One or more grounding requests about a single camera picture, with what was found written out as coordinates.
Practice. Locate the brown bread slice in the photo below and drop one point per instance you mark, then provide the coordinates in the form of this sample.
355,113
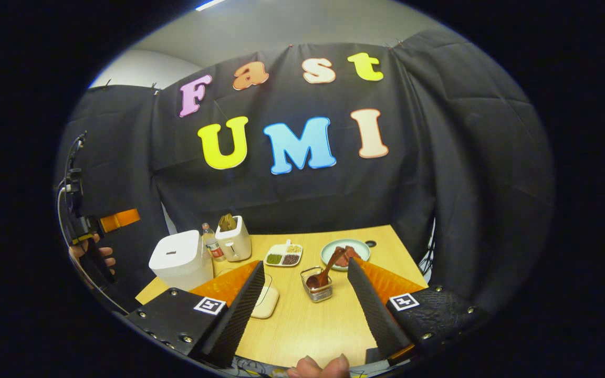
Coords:
223,223
231,221

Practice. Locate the red label plastic bottle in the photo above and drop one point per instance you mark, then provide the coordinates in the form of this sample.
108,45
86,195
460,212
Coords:
213,249

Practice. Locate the white divided grain dish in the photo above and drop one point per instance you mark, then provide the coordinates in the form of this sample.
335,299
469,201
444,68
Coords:
283,254

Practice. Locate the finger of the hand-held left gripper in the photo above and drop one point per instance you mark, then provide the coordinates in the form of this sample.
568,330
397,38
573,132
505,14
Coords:
121,220

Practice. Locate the brown wooden spoon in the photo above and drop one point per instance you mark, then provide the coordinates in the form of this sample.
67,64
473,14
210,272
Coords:
319,278

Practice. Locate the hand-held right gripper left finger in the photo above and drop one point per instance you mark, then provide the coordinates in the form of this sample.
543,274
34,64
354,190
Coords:
234,320

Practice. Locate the white rice cooker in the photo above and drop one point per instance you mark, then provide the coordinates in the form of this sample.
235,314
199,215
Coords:
181,262

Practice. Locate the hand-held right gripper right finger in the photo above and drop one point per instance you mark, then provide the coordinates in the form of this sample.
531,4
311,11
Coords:
381,320

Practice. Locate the clear glass tray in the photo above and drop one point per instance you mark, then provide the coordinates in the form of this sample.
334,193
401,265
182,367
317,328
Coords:
271,310

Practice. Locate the ceiling light panel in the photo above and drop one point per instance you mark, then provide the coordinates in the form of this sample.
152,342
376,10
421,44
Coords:
210,4

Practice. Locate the red meat piece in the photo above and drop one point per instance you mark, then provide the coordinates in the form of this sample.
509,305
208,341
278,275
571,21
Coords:
353,253
340,261

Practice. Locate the white toaster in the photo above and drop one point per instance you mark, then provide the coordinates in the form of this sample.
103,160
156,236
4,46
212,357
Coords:
235,247

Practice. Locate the black backdrop cloth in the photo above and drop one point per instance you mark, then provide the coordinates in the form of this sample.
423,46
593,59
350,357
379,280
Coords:
439,184

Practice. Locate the pale green plate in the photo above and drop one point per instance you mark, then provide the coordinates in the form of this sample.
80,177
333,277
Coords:
360,252

